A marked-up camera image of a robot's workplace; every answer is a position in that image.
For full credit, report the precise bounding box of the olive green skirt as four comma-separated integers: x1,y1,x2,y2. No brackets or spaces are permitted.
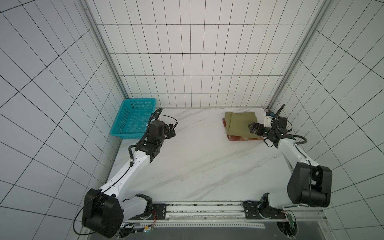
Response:
224,112,261,139

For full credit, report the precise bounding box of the red plaid skirt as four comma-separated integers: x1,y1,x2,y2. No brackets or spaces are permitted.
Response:
226,125,263,141

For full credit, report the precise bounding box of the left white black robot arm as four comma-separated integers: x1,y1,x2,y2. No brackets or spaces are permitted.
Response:
77,108,176,238

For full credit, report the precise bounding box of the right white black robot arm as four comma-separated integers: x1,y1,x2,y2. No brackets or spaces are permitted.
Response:
249,107,333,219

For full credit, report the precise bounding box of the teal plastic basket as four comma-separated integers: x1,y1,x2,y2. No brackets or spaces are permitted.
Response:
110,98,157,140

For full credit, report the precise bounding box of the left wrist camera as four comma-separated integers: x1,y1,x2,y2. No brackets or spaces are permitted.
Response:
147,120,166,144

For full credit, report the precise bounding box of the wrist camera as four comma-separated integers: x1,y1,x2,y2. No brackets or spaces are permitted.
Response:
147,120,166,144
264,111,275,128

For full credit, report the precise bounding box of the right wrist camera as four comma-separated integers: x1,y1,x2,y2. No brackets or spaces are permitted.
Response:
264,111,275,128

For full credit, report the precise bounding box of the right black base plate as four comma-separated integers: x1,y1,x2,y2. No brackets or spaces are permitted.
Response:
243,201,286,220

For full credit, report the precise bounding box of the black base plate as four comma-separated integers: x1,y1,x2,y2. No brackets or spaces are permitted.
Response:
132,204,167,220
243,201,286,220

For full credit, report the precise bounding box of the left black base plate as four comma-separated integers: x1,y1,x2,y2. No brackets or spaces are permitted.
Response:
132,204,167,220

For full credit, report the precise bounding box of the aluminium mounting rail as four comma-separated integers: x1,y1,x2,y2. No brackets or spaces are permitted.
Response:
121,202,326,228

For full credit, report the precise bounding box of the right control board with wires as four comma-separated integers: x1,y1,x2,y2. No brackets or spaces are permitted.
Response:
277,210,299,240

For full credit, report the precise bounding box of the control board with wires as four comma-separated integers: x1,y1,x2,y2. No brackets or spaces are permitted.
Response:
115,211,157,239
277,210,299,240

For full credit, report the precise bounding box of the left control board with wires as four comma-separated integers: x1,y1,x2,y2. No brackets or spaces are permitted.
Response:
115,211,157,239

